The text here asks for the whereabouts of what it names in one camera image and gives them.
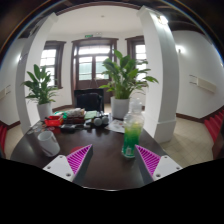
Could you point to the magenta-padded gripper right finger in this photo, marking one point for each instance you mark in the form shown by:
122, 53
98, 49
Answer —
165, 165

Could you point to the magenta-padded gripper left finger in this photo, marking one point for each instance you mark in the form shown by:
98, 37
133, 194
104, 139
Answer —
58, 165

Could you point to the clear bottle with green drink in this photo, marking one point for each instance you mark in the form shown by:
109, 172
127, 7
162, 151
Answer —
132, 136

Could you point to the flat round red coaster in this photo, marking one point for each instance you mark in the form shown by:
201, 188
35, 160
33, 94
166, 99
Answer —
76, 149

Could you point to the white ceramic mug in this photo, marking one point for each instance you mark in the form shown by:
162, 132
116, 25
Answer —
48, 143

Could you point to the black flat device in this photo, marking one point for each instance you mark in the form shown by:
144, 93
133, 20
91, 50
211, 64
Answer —
67, 128

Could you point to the red box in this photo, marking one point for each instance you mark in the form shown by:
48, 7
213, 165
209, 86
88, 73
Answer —
53, 121

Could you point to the brown tray of small packets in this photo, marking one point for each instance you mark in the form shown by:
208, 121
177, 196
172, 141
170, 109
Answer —
75, 116

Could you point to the small potted plant, white pot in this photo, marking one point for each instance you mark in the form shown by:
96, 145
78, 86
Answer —
44, 110

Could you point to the red carpeted staircase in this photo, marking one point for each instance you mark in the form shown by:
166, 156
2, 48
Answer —
215, 125
2, 135

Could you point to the black chair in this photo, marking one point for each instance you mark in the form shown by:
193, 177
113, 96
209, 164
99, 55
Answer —
88, 100

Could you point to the large potted plant, white pot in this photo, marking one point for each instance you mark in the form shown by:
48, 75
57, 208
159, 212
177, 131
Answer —
119, 106

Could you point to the brown glazed double door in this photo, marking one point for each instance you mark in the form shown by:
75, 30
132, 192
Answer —
86, 66

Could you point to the brown framed window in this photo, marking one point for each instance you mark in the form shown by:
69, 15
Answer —
50, 60
140, 50

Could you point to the green exit sign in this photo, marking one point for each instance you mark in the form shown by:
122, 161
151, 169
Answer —
88, 35

